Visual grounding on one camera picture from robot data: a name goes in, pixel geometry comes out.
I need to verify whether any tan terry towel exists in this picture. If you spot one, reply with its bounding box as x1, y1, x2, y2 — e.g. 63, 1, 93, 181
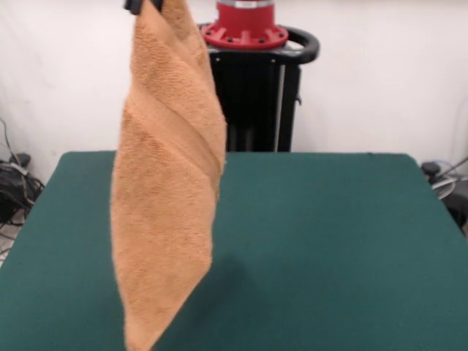
110, 0, 228, 351

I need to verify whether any dark green table cloth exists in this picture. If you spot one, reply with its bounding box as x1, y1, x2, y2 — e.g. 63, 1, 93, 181
0, 151, 468, 351

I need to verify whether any black cable bundle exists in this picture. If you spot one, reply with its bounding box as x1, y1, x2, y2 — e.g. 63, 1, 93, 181
0, 116, 47, 227

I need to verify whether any black floor object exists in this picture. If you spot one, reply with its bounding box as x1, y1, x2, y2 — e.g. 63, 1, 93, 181
444, 189, 468, 235

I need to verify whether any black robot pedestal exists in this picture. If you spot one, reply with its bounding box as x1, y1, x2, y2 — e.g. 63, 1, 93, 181
199, 23, 321, 153

